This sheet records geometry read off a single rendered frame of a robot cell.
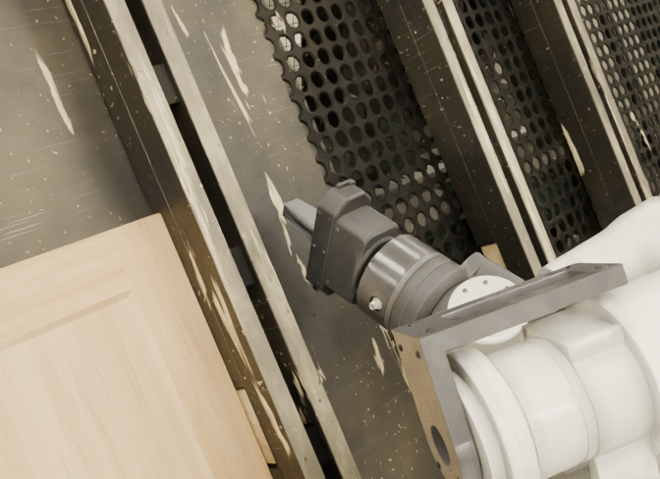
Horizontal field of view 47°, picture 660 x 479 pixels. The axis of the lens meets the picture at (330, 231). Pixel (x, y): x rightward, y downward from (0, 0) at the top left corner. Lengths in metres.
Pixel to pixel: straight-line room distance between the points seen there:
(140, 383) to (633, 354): 0.50
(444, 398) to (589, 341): 0.06
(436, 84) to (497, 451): 0.78
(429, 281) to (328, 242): 0.12
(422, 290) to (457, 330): 0.40
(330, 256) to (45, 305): 0.27
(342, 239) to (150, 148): 0.20
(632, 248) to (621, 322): 0.42
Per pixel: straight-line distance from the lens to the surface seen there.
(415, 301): 0.68
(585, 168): 1.29
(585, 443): 0.31
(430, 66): 1.03
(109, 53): 0.76
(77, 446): 0.70
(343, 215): 0.74
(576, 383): 0.30
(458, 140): 1.02
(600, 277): 0.31
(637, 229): 0.73
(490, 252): 1.05
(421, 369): 0.29
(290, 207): 0.80
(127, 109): 0.75
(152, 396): 0.72
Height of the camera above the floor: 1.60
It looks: 26 degrees down
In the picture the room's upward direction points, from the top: straight up
